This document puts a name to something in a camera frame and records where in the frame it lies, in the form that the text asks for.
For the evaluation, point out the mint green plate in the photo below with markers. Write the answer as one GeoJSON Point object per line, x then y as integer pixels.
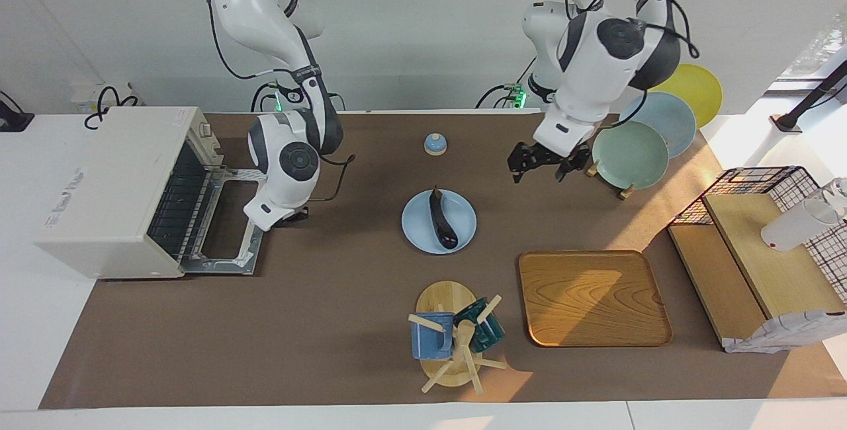
{"type": "Point", "coordinates": [628, 155]}

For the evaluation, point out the yellow plate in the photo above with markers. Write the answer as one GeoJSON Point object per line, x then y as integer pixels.
{"type": "Point", "coordinates": [701, 89]}

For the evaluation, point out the brown table mat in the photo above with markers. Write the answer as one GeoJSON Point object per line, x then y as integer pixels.
{"type": "Point", "coordinates": [331, 317]}

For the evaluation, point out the wooden mug tree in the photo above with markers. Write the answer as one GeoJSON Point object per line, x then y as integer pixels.
{"type": "Point", "coordinates": [445, 298]}

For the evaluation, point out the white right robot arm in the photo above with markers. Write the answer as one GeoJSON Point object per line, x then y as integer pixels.
{"type": "Point", "coordinates": [291, 159]}

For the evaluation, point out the blue mug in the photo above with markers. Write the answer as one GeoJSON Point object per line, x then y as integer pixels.
{"type": "Point", "coordinates": [430, 341]}

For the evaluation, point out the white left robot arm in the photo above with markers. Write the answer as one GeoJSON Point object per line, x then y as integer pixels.
{"type": "Point", "coordinates": [595, 66]}

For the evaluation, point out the dark purple eggplant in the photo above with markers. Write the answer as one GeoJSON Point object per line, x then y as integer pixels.
{"type": "Point", "coordinates": [442, 218]}

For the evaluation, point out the dark green mug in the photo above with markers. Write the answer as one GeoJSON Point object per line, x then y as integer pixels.
{"type": "Point", "coordinates": [488, 334]}

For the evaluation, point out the wooden plate rack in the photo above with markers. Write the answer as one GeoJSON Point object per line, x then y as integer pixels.
{"type": "Point", "coordinates": [626, 193]}

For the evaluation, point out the wooden step shelf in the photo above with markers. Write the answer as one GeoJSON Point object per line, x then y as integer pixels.
{"type": "Point", "coordinates": [781, 278]}

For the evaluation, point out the checkered white cloth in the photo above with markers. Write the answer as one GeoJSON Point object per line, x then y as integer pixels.
{"type": "Point", "coordinates": [781, 334]}

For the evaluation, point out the black camera stand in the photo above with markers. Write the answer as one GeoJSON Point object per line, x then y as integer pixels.
{"type": "Point", "coordinates": [817, 96]}

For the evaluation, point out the pale blue racked plate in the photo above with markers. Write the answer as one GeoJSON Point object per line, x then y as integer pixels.
{"type": "Point", "coordinates": [668, 119]}

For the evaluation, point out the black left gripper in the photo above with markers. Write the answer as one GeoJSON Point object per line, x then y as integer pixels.
{"type": "Point", "coordinates": [552, 155]}

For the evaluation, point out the light blue plate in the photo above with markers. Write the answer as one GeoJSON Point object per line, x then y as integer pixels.
{"type": "Point", "coordinates": [417, 225]}

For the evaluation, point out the black clamp mount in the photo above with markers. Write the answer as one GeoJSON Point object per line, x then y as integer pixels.
{"type": "Point", "coordinates": [13, 119]}

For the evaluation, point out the glass oven door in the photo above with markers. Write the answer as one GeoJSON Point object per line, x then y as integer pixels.
{"type": "Point", "coordinates": [251, 248]}

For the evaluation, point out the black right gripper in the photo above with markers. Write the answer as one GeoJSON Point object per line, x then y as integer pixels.
{"type": "Point", "coordinates": [294, 216]}

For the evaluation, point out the cream toaster oven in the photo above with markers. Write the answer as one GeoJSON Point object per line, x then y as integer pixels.
{"type": "Point", "coordinates": [99, 198]}

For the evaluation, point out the wooden serving tray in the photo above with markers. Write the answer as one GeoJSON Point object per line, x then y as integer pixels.
{"type": "Point", "coordinates": [595, 298]}

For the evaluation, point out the white cup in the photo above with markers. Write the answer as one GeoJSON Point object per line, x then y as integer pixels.
{"type": "Point", "coordinates": [794, 226]}

